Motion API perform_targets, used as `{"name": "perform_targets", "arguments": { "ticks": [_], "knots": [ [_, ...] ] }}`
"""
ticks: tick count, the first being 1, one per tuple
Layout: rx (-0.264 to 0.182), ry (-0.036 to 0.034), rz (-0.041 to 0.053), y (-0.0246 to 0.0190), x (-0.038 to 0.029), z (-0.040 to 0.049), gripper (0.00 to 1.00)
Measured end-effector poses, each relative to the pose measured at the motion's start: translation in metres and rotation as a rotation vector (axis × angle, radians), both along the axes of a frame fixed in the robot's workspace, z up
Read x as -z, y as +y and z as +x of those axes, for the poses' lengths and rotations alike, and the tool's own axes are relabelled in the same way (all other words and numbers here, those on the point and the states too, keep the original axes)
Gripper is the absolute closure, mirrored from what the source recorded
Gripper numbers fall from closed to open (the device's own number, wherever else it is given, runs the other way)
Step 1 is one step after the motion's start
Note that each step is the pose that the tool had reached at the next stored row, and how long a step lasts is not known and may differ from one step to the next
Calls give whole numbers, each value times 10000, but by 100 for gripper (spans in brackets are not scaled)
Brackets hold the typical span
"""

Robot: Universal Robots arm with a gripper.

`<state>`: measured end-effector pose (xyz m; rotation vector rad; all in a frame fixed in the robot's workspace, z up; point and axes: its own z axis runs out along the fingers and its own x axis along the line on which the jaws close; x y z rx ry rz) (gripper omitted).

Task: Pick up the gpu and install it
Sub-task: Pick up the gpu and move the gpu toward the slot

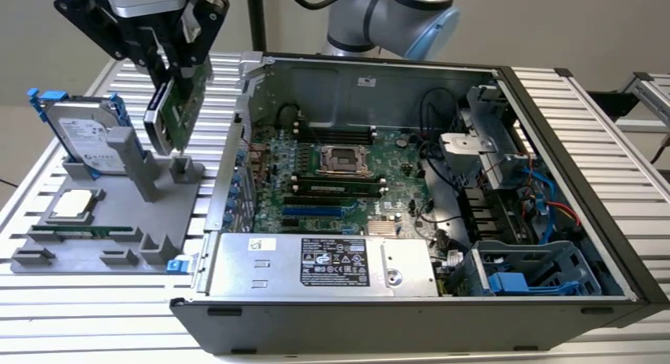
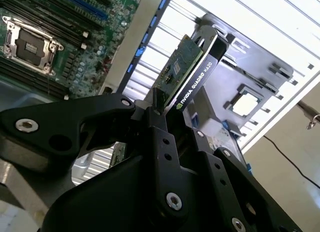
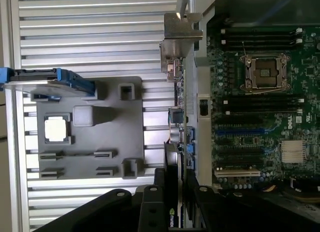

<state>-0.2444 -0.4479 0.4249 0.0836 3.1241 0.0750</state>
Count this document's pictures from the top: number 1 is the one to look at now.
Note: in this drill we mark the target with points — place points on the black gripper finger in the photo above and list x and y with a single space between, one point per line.
211 22
86 26

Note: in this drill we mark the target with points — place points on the Nvidia Quadro graphics card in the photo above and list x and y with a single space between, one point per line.
183 113

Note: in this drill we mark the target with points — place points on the black vertical pole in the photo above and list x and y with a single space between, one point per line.
257 19

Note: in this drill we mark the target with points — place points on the hard disk in blue carrier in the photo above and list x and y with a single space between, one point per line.
79 132

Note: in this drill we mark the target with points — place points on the CPU socket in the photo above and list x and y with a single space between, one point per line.
341 159

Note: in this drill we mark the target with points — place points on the silver CPU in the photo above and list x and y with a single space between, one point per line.
76 205

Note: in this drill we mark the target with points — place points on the grey plastic parts rack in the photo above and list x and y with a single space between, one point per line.
120 219

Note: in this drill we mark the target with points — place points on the black expansion slot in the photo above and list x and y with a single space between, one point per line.
314 202

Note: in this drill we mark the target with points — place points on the blue expansion slot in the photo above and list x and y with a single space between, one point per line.
314 213

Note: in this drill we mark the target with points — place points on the green motherboard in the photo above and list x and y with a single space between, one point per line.
403 183

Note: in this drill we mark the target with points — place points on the metal drive cage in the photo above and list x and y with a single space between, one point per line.
466 144

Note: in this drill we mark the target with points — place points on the blue plastic case latch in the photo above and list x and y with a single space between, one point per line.
177 266

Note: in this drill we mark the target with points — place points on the silver chipset heatsink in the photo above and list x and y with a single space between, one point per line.
383 229

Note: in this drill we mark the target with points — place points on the silver power supply unit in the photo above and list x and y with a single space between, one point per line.
283 277

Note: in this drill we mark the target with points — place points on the grey-blue plastic disk bay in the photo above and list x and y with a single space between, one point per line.
524 249

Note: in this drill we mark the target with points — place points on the black open PC case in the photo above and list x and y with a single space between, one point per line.
366 328

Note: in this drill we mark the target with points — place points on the aluminium side table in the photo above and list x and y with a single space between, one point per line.
652 91

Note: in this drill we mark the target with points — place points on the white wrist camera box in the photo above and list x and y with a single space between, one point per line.
147 3

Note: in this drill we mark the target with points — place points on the black metal bracket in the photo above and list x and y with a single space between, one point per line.
613 103

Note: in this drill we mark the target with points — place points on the blue disk carrier bracket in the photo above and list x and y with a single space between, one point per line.
508 282

